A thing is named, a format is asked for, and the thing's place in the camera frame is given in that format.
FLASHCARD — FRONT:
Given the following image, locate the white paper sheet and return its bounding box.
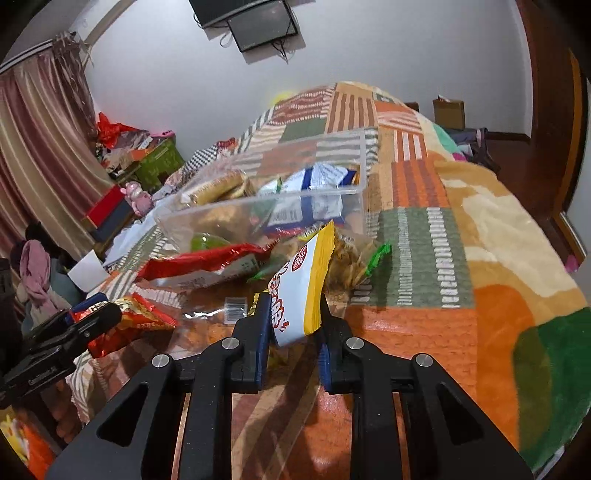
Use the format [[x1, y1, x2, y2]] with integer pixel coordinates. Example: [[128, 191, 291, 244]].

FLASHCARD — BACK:
[[68, 253, 109, 292]]

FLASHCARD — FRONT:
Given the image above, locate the red white snack packet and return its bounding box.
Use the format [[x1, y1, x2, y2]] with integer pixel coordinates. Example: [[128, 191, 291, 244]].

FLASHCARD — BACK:
[[139, 244, 278, 289]]

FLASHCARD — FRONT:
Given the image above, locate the green snack packet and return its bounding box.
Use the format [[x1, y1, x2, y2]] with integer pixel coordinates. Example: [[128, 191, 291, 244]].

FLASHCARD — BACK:
[[191, 233, 232, 252]]

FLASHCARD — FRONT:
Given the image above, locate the clear green-edged cracker packet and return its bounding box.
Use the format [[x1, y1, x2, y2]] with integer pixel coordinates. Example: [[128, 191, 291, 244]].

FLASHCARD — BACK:
[[325, 231, 393, 291]]

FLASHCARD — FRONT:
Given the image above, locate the white yellow snack packet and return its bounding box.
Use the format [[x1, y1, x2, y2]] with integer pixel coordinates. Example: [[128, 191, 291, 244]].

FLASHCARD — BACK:
[[268, 220, 335, 347]]

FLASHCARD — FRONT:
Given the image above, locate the pink plush toy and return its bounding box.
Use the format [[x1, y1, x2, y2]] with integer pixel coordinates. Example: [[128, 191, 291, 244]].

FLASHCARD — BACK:
[[121, 181, 153, 215]]

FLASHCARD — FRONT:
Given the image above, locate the clear plastic container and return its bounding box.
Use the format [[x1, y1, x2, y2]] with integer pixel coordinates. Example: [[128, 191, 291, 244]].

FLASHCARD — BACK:
[[154, 129, 368, 259]]

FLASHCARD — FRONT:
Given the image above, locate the black wall television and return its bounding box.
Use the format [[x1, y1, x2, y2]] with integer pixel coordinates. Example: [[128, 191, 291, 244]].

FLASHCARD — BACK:
[[189, 0, 278, 28]]

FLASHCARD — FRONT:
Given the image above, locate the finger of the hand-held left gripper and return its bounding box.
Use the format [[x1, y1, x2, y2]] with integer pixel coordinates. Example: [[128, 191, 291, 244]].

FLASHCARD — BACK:
[[69, 305, 123, 356], [23, 300, 109, 344]]

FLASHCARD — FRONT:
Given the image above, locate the red gift box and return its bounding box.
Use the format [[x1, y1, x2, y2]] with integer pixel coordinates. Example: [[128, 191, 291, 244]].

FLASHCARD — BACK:
[[82, 187, 127, 229]]

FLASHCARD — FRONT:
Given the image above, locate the brown cardboard box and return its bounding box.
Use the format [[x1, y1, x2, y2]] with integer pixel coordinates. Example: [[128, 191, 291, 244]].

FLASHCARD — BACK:
[[433, 97, 465, 130]]

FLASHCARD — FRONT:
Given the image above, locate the patchwork striped blanket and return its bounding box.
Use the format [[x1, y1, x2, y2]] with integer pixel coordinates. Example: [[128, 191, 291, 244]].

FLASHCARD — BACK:
[[65, 80, 589, 480]]

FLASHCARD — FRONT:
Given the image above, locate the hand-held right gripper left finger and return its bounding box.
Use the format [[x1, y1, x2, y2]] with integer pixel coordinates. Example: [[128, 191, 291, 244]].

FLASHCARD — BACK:
[[46, 294, 273, 480]]

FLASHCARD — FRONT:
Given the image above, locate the grey clothes pile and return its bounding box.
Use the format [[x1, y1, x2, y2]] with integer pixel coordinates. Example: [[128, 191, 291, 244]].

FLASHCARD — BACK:
[[450, 127, 499, 171]]

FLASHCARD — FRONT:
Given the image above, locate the orange label pastry packet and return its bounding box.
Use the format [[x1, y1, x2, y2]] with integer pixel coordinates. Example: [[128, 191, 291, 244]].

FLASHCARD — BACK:
[[198, 205, 259, 241]]

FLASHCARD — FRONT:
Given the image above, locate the dark blue box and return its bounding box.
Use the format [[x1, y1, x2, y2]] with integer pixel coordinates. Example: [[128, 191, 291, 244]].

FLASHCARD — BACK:
[[92, 203, 134, 243]]

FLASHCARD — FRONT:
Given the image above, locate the checkered patchwork quilt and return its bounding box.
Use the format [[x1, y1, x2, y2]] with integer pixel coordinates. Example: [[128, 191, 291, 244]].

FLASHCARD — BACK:
[[164, 138, 238, 185]]

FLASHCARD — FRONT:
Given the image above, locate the red plastic bag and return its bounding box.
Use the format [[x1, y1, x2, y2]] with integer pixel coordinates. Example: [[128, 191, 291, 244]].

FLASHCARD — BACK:
[[96, 112, 144, 148]]

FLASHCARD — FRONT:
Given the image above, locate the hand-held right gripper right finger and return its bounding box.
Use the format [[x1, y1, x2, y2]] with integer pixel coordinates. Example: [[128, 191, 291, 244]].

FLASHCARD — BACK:
[[318, 298, 536, 480]]

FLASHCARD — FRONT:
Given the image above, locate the small black wall monitor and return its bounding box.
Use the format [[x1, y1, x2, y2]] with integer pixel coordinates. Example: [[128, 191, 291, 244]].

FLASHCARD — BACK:
[[226, 0, 298, 51]]

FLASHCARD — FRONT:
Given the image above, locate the white cloth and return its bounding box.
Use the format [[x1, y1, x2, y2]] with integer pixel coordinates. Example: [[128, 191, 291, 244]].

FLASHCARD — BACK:
[[104, 215, 160, 266]]

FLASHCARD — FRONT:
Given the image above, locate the blue white snack packet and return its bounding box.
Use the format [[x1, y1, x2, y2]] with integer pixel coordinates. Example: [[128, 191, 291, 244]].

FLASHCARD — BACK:
[[265, 194, 345, 232], [281, 164, 358, 190]]

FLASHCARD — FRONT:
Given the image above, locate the pile of papers and boxes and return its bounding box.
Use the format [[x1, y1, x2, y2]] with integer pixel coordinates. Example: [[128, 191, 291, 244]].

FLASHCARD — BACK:
[[95, 131, 153, 181]]

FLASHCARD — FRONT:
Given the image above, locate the clear wafer packet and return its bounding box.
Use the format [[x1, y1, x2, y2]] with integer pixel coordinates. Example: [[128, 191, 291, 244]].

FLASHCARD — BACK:
[[178, 295, 252, 333]]

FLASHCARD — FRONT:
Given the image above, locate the red orange snack packet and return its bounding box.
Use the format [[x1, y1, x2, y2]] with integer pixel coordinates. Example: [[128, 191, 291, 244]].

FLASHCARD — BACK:
[[71, 293, 178, 358]]

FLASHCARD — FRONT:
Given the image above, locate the striped pink curtain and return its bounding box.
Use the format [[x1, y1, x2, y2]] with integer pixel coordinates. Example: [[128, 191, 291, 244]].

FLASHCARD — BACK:
[[0, 37, 116, 259]]

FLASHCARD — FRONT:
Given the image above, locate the pink garment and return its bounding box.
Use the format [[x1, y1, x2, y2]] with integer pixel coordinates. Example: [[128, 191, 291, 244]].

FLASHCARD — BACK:
[[18, 240, 70, 315]]

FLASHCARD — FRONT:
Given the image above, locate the clear packet of round biscuits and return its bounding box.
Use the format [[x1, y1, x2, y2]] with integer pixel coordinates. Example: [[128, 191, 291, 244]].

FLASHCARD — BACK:
[[180, 168, 257, 206]]

